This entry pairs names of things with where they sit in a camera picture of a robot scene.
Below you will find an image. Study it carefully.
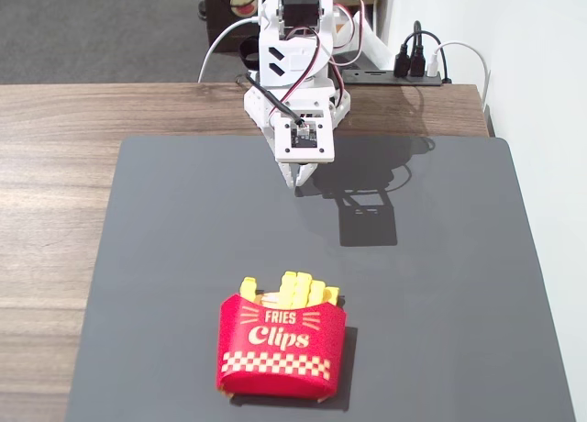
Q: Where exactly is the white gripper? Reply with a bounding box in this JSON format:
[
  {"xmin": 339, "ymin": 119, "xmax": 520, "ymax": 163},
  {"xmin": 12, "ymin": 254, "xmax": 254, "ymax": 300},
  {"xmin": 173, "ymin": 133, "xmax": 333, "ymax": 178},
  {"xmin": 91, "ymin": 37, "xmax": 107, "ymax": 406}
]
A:
[{"xmin": 258, "ymin": 26, "xmax": 334, "ymax": 188}]

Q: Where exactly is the black power strip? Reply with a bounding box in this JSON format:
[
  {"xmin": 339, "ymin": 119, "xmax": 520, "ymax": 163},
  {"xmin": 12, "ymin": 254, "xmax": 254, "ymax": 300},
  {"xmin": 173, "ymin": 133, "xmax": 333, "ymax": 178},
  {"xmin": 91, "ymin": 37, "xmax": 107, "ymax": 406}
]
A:
[{"xmin": 341, "ymin": 69, "xmax": 444, "ymax": 88}]

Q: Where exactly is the white table clamp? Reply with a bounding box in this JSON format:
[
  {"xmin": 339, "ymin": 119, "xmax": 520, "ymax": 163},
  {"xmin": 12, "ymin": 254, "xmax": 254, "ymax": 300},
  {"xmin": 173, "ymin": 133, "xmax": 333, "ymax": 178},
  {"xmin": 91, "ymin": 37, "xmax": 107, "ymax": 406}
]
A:
[{"xmin": 330, "ymin": 6, "xmax": 395, "ymax": 71}]

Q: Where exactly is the dark brown box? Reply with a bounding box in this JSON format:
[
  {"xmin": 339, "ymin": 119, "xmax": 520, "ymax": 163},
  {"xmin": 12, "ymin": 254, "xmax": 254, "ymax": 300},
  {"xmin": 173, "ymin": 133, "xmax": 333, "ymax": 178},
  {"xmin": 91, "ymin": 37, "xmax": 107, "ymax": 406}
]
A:
[{"xmin": 204, "ymin": 0, "xmax": 263, "ymax": 54}]

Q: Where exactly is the grey table mat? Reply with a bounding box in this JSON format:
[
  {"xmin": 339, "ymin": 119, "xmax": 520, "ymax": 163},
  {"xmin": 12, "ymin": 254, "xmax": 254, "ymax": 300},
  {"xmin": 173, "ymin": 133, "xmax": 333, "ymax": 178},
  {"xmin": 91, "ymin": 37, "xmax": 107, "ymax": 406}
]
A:
[{"xmin": 63, "ymin": 135, "xmax": 577, "ymax": 422}]

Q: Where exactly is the red fries clips box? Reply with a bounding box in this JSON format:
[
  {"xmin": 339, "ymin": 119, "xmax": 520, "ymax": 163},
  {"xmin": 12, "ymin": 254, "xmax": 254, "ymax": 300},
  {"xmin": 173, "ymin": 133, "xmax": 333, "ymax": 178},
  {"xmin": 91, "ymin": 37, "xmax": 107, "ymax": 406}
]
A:
[{"xmin": 215, "ymin": 292, "xmax": 349, "ymax": 403}]

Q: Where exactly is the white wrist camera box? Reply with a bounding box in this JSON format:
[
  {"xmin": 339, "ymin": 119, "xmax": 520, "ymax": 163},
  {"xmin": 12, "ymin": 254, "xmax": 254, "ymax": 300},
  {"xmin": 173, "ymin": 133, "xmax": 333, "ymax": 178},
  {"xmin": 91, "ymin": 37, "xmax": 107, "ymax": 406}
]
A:
[{"xmin": 272, "ymin": 116, "xmax": 337, "ymax": 163}]

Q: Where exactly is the black camera cable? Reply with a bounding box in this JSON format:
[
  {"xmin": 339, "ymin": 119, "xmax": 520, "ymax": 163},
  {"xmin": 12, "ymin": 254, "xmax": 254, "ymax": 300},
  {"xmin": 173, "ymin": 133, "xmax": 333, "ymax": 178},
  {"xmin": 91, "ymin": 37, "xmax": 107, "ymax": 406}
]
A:
[{"xmin": 244, "ymin": 72, "xmax": 307, "ymax": 128}]

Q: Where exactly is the red white black servo cable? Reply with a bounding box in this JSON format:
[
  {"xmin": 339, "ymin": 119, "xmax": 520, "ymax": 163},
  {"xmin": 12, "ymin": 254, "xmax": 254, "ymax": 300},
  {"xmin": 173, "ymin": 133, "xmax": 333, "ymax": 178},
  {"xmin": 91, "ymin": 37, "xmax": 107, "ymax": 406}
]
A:
[{"xmin": 274, "ymin": 0, "xmax": 369, "ymax": 116}]

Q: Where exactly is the black strap loop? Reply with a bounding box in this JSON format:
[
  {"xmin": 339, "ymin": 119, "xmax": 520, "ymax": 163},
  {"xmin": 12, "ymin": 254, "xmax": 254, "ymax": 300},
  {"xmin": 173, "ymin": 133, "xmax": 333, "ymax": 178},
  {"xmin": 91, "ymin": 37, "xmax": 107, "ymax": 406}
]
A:
[{"xmin": 238, "ymin": 35, "xmax": 261, "ymax": 69}]

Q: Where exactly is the black plug with cable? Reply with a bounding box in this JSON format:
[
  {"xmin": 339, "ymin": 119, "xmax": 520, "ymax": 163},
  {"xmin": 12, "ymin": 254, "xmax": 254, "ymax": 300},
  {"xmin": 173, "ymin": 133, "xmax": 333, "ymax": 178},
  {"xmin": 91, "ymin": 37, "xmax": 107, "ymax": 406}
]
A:
[
  {"xmin": 403, "ymin": 29, "xmax": 442, "ymax": 79},
  {"xmin": 393, "ymin": 19, "xmax": 423, "ymax": 79}
]

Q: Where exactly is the thin white cable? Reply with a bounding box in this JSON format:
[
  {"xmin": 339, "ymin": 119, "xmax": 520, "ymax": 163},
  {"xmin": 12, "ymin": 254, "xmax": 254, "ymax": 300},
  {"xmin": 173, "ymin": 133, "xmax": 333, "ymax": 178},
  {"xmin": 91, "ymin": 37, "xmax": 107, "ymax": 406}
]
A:
[{"xmin": 197, "ymin": 17, "xmax": 261, "ymax": 84}]

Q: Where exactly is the white plug with cable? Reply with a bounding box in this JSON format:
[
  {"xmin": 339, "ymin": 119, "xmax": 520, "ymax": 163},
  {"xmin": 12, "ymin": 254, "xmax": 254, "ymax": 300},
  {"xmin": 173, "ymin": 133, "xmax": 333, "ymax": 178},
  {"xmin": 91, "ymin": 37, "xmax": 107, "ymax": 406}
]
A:
[{"xmin": 427, "ymin": 40, "xmax": 491, "ymax": 117}]

